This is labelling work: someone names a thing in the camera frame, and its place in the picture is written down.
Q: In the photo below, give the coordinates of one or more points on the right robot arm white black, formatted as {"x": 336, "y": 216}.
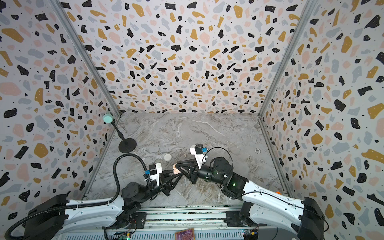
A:
{"x": 304, "y": 218}

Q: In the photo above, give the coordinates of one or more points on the aluminium corner post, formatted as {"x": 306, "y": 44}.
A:
{"x": 306, "y": 14}
{"x": 62, "y": 16}

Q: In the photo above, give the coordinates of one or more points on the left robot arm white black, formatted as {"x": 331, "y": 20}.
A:
{"x": 59, "y": 215}

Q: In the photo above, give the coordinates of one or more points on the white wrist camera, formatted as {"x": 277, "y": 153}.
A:
{"x": 199, "y": 152}
{"x": 152, "y": 175}

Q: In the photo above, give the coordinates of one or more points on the black microphone stand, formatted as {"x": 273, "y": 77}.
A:
{"x": 127, "y": 145}

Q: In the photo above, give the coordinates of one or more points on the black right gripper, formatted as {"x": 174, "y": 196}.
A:
{"x": 193, "y": 171}

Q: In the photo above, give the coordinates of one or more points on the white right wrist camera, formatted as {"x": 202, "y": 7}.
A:
{"x": 199, "y": 152}

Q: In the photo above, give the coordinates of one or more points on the aluminium corner post left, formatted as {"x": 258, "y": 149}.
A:
{"x": 62, "y": 16}

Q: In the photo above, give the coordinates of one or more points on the pink round earbud case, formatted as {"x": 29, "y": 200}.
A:
{"x": 175, "y": 170}

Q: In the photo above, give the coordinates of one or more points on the pink circuit board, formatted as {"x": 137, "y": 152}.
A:
{"x": 188, "y": 234}

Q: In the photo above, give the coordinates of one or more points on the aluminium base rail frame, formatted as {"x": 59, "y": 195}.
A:
{"x": 210, "y": 216}

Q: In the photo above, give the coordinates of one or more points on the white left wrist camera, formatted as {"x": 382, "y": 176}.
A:
{"x": 152, "y": 175}

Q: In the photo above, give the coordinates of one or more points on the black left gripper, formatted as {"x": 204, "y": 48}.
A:
{"x": 165, "y": 184}

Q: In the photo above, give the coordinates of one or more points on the white earbud charging case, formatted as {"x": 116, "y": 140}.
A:
{"x": 167, "y": 157}

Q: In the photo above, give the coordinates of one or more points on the aluminium corner post right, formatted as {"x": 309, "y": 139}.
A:
{"x": 306, "y": 14}

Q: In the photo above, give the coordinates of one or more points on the green microphone head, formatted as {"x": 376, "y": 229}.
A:
{"x": 108, "y": 118}

